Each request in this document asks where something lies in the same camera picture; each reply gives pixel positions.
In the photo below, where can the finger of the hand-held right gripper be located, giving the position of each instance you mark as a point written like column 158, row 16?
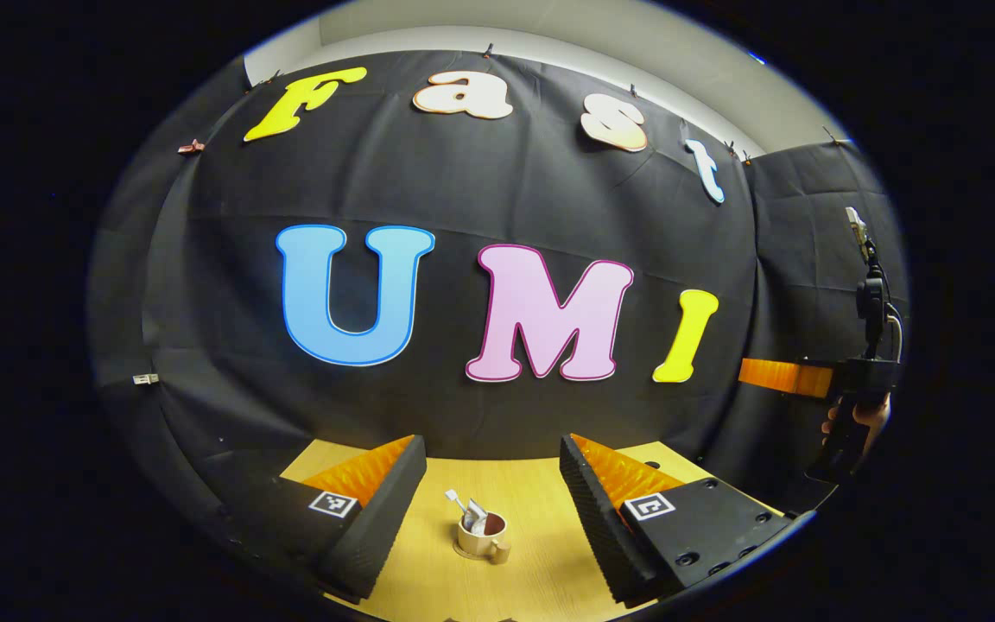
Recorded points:
column 787, row 377

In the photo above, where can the white cloth clip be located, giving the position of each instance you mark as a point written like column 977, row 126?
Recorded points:
column 145, row 378

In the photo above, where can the wooden desktop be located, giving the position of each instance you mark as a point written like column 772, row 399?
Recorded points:
column 532, row 492

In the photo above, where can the beige cup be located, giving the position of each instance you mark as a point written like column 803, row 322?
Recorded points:
column 480, row 542

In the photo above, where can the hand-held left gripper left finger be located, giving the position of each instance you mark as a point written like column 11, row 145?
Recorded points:
column 385, row 518

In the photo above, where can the white toothbrush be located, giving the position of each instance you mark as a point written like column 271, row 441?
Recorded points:
column 456, row 499

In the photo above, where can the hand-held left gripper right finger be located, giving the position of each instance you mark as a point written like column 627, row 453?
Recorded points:
column 597, row 527

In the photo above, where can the pink cloth clip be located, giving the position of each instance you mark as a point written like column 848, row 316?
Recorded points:
column 191, row 147

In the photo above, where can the black backdrop cloth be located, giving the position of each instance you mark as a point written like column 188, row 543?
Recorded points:
column 463, row 190

